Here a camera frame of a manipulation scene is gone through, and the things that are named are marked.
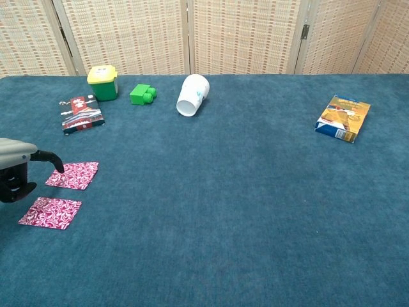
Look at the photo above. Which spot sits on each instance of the yellow blue snack box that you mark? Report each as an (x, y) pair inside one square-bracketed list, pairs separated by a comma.
[(343, 116)]

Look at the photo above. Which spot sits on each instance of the black screen hinge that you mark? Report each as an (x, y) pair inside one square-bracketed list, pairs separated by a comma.
[(305, 32)]

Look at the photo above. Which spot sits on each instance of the white paper cup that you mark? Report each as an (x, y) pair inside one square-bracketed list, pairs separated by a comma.
[(193, 91)]

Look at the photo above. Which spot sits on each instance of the blue felt table cover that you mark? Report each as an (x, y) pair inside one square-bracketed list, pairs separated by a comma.
[(223, 208)]

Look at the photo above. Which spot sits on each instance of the pink patterned cloth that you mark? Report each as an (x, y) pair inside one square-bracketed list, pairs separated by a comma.
[(51, 213), (80, 176)]

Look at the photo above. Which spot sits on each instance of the woven folding screen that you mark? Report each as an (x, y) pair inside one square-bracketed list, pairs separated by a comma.
[(128, 32)]

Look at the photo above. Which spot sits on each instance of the green bin with yellow lid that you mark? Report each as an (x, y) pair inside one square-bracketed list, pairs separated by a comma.
[(103, 89)]

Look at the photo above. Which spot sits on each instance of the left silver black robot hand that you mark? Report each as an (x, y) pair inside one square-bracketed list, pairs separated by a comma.
[(16, 153)]

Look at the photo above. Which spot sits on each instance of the green toy building brick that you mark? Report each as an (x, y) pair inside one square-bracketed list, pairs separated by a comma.
[(138, 95)]

